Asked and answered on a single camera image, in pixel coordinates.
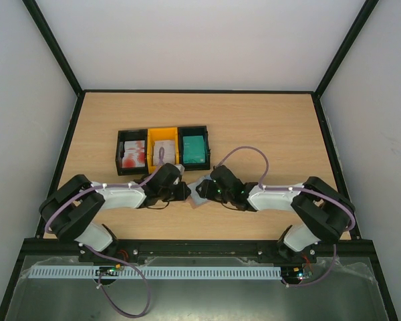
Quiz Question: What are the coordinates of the yellow bin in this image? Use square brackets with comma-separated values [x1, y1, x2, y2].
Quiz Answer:
[146, 127, 180, 173]

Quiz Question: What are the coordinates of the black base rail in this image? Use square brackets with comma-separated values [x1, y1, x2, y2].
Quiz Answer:
[17, 238, 376, 265]

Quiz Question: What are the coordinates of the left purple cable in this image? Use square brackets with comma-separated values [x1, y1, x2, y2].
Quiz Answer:
[43, 145, 166, 318]

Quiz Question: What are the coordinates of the teal card stack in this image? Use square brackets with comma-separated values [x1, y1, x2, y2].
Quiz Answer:
[182, 136, 206, 164]

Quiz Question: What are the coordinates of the white pink card stack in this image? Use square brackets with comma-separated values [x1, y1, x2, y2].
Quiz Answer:
[152, 140, 176, 166]

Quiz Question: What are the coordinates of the grey slotted cable duct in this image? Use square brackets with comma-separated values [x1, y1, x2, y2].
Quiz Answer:
[28, 265, 282, 280]

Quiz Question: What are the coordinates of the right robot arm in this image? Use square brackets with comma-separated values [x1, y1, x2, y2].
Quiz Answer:
[193, 165, 356, 262]

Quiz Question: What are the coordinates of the black enclosure frame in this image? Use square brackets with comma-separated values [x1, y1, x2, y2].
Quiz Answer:
[0, 1, 398, 320]

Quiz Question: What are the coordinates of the black bin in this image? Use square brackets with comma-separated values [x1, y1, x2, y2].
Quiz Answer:
[177, 126, 211, 171]
[115, 129, 148, 176]

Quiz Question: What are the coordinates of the red white card stack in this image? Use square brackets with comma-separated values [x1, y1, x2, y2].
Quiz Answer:
[122, 140, 145, 169]

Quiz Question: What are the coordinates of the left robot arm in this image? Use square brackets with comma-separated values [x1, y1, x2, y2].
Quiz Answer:
[39, 163, 190, 252]

